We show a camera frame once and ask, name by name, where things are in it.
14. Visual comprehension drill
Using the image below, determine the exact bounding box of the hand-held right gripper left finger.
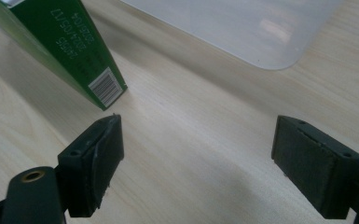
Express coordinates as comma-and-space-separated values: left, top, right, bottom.
56, 113, 126, 218

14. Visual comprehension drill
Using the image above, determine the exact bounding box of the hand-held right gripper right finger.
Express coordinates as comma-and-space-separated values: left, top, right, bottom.
270, 115, 359, 220

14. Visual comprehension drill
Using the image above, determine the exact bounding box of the green carton box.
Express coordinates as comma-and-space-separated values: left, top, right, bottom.
0, 0, 129, 112

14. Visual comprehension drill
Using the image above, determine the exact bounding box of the translucent plastic container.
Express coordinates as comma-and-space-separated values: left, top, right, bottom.
119, 0, 344, 71

